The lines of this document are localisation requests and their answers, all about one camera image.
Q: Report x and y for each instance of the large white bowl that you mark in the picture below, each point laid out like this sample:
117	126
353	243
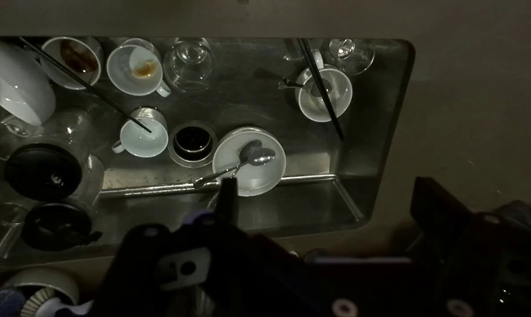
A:
11	79

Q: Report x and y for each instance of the white mug with coffee stain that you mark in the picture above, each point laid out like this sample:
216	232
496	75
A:
133	70

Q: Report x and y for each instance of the stainless steel sink basin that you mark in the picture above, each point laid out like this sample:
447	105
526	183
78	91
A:
311	176

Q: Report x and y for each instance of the sink drain strainer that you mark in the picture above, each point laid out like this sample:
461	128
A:
193	142

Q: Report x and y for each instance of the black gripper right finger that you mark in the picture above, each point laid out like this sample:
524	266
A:
487	264

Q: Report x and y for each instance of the metal spoon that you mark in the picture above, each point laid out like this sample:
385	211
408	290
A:
253	156

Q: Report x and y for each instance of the white cup with brown residue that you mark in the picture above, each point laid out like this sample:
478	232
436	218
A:
76	58

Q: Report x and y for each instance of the clear drinking glass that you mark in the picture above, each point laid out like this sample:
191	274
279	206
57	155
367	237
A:
350	54
187	61

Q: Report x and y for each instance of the glass jar with black lid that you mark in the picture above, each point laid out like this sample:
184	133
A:
41	172

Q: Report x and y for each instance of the white brush holder bowl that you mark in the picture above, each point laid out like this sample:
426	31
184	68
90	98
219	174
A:
46	276

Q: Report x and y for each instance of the white saucer plate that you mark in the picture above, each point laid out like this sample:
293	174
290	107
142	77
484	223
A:
261	176

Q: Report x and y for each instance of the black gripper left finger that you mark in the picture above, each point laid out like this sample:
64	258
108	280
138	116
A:
152	274

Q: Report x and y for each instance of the round black lid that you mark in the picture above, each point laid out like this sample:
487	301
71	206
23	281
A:
55	225

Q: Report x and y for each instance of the small white cup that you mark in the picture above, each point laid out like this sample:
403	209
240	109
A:
142	140

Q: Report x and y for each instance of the blue sponge cloth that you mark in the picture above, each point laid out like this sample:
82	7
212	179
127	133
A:
0	303

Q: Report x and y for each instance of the black chopstick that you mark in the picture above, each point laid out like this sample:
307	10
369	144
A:
327	98
89	84

